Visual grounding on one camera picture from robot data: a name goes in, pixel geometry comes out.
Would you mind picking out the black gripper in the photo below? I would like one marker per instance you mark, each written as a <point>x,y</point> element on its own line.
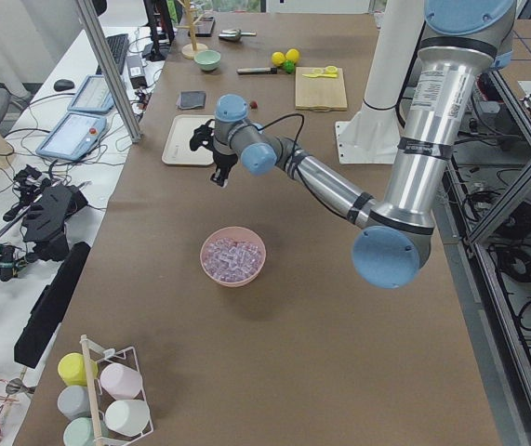
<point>223,162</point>

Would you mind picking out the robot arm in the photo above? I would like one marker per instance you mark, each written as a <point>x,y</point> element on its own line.
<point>461,40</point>

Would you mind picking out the pile of ice cubes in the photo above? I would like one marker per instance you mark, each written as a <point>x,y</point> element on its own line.
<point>231,261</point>

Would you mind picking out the pink cup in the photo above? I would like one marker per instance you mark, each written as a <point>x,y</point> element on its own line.
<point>121,382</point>

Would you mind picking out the yellow cup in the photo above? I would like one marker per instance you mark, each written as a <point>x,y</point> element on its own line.
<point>71,369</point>

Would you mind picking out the white cup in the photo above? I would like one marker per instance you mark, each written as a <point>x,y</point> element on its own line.
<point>127,417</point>

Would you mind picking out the grey cup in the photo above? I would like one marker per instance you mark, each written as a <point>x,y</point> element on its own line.
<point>73,402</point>

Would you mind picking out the mint cup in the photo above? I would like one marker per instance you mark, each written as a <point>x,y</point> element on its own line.
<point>79,432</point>

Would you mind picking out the cream rabbit tray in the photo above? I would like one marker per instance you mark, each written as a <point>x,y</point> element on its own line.
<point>177,150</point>

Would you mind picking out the pink bowl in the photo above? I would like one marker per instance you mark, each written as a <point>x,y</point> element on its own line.
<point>239,234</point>

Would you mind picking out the grey folded cloth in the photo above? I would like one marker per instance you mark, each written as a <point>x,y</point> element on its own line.
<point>191,100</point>

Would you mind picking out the steel muddler black tip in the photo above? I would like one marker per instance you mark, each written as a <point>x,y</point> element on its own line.
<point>257,71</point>

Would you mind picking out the mint green bowl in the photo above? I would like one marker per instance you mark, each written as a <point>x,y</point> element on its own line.
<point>207,60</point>

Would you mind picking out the wooden mug tree stand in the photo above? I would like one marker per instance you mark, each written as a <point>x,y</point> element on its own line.
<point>191,17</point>

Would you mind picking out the green lime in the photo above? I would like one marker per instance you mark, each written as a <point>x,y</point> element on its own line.
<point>289,66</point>

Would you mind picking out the yellow lemon upper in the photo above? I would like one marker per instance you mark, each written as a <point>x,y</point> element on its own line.
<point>278,59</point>

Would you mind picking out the yellow lemon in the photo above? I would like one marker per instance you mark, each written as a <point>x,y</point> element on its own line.
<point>278,59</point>
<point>292,55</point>

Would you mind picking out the wooden cutting board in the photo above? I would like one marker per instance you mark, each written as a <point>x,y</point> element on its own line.
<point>320,94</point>

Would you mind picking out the yellow lemon lower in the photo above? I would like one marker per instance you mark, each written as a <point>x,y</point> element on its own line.
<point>292,55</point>

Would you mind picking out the steel scoop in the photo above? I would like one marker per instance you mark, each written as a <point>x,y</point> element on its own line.
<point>234,35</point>

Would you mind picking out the blue teach pendant far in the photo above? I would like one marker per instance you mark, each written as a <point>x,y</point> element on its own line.
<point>93,96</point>

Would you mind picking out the blue teach pendant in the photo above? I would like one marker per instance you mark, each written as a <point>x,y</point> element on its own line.
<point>93,96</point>
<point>74,136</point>

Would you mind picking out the blue teach pendant near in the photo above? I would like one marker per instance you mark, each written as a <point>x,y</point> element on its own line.
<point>74,136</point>

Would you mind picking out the black keyboard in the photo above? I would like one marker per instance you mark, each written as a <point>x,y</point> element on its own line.
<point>118,45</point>

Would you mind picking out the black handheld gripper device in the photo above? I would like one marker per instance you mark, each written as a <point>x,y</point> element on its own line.
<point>49,204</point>

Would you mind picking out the black computer mouse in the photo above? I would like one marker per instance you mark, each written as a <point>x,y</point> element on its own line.
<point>63,85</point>

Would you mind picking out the black bar device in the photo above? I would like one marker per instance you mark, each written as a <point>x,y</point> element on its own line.
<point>50,308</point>

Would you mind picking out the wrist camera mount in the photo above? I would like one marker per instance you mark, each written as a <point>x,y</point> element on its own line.
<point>203,136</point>

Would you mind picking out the aluminium frame post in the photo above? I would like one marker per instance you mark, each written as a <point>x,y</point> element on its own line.
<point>103,54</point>

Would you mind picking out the white wire cup rack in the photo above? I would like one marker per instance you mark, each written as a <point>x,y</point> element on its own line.
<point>96,358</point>

